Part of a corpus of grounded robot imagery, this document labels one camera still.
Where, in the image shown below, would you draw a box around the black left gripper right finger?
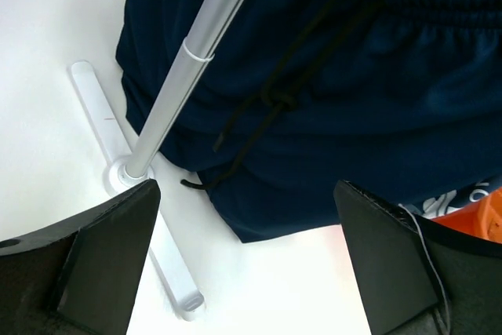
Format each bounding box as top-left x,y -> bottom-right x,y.
334,181 -> 501,334

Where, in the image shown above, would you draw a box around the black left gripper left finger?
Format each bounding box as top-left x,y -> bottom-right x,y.
1,179 -> 161,334

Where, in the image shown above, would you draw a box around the navy blue shorts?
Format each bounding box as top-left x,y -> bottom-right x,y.
115,0 -> 502,244

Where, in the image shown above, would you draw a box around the patterned blue orange shorts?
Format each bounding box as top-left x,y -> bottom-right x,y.
399,176 -> 501,219

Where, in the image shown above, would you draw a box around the orange plastic basket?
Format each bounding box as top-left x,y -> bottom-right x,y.
433,189 -> 502,244

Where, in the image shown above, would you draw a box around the silver clothes rack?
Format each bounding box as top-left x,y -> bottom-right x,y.
69,0 -> 244,321

